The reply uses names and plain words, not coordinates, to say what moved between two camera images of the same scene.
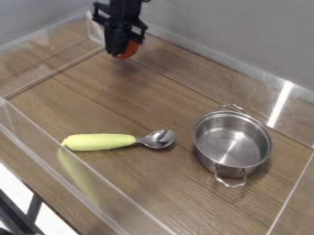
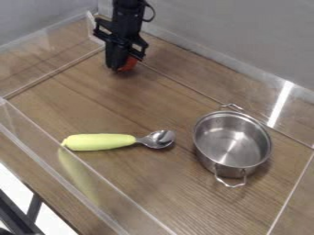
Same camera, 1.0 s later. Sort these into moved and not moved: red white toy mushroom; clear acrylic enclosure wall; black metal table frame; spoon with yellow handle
Moved: red white toy mushroom
Not moved: spoon with yellow handle; clear acrylic enclosure wall; black metal table frame
